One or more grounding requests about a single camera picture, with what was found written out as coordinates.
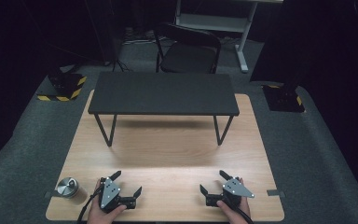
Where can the black shelf riser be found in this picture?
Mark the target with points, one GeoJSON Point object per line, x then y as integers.
{"type": "Point", "coordinates": [164, 93]}

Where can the black tripod legs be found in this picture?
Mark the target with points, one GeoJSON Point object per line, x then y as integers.
{"type": "Point", "coordinates": [118, 64]}

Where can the person's left hand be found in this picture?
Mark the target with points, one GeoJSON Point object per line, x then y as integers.
{"type": "Point", "coordinates": [98, 216]}

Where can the black folding chair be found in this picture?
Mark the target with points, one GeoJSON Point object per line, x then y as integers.
{"type": "Point", "coordinates": [188, 57]}

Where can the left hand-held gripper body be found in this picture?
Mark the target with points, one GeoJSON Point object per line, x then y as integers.
{"type": "Point", "coordinates": [109, 194]}

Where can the yellow black striped stand base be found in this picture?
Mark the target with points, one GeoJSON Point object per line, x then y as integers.
{"type": "Point", "coordinates": [284, 98]}
{"type": "Point", "coordinates": [65, 87]}

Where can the person's right hand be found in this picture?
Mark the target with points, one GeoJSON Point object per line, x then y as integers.
{"type": "Point", "coordinates": [234, 217]}

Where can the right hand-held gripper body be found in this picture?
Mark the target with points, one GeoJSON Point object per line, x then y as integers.
{"type": "Point", "coordinates": [234, 189]}

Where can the grey tape strip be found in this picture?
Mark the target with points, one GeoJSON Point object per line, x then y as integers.
{"type": "Point", "coordinates": [50, 195]}
{"type": "Point", "coordinates": [276, 193]}

